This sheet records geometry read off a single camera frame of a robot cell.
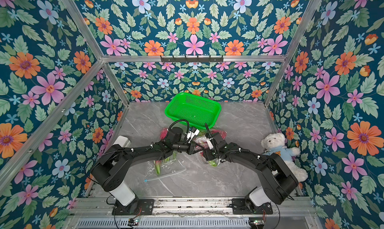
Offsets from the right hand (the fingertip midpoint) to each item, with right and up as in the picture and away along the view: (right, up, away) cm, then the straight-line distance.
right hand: (210, 149), depth 90 cm
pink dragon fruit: (-30, -7, -5) cm, 31 cm away
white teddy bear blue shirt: (+38, +4, -4) cm, 38 cm away
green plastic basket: (-9, +25, +25) cm, 36 cm away
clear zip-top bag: (-24, -9, -1) cm, 25 cm away
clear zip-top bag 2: (+2, -7, -4) cm, 8 cm away
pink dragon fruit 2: (-6, +5, -6) cm, 10 cm away
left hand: (-3, +2, -9) cm, 10 cm away
